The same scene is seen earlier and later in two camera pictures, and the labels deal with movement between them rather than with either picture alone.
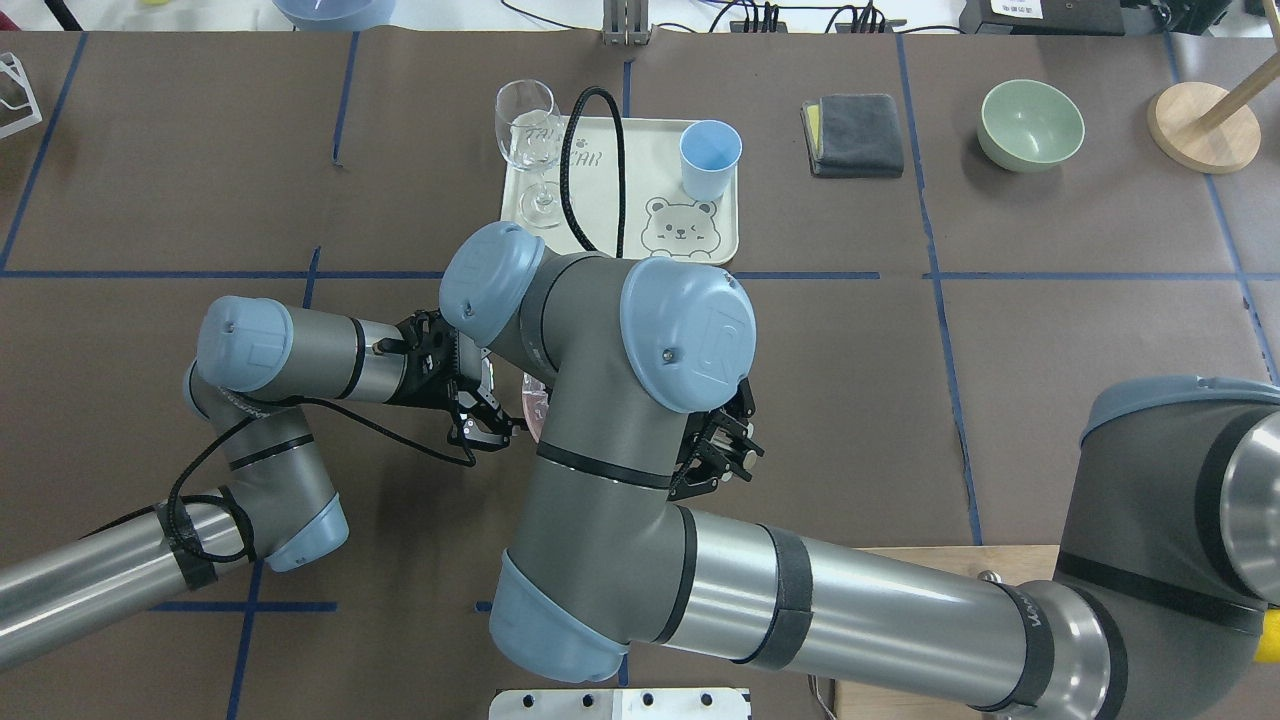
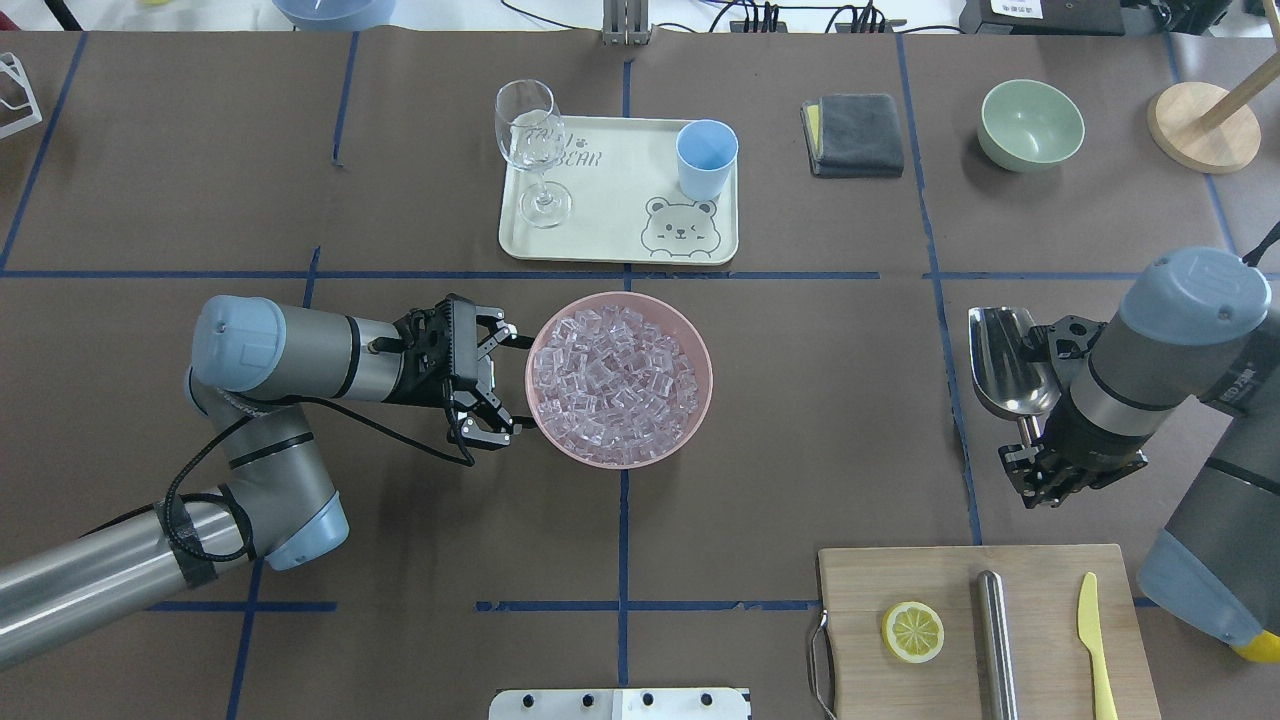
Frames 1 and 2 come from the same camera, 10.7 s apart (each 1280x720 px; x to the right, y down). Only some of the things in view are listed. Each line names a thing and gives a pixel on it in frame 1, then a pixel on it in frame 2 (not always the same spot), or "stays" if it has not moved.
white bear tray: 661,219 stays
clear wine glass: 530,132 stays
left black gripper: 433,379 stays
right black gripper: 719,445 to 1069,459
